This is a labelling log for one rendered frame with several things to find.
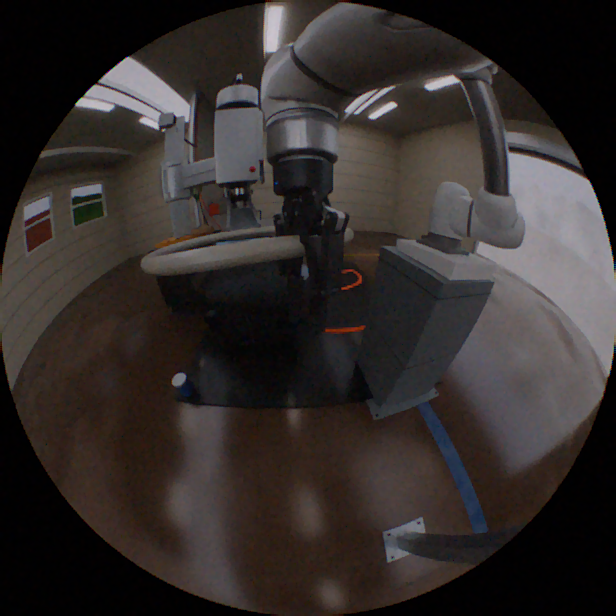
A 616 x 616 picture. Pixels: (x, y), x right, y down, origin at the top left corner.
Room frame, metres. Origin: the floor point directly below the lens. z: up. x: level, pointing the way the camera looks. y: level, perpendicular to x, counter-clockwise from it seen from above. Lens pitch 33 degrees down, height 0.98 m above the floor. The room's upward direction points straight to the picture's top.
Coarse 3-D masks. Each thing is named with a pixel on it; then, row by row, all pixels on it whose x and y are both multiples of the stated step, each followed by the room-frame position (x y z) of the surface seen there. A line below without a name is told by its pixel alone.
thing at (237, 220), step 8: (232, 192) 1.20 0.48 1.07; (248, 192) 1.13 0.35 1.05; (248, 200) 1.00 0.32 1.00; (248, 208) 0.95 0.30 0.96; (232, 216) 0.83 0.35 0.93; (240, 216) 0.83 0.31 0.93; (248, 216) 0.83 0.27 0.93; (256, 216) 0.71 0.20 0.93; (232, 224) 0.74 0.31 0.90; (240, 224) 0.74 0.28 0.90; (248, 224) 0.74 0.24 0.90; (256, 224) 0.69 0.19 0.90
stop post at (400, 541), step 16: (400, 528) -0.27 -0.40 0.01; (416, 528) -0.30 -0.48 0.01; (512, 528) -0.31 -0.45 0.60; (384, 544) -0.34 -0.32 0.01; (400, 544) -0.36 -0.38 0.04; (416, 544) -0.33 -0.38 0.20; (432, 544) -0.32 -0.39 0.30; (448, 544) -0.31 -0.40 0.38; (464, 544) -0.31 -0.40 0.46; (480, 544) -0.31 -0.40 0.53; (496, 544) -0.32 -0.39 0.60; (448, 560) -0.38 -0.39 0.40; (464, 560) -0.38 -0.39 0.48; (480, 560) -0.38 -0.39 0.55
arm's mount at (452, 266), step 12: (408, 240) 0.73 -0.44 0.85; (408, 252) 0.65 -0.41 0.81; (420, 252) 0.59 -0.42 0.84; (432, 252) 0.53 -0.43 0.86; (432, 264) 0.52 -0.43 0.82; (444, 264) 0.47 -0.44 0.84; (456, 264) 0.43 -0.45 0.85; (468, 264) 0.44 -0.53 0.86; (480, 264) 0.46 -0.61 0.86; (492, 264) 0.48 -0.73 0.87; (444, 276) 0.45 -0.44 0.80; (456, 276) 0.43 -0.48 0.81; (468, 276) 0.44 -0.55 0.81; (480, 276) 0.46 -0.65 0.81; (492, 276) 0.48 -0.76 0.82
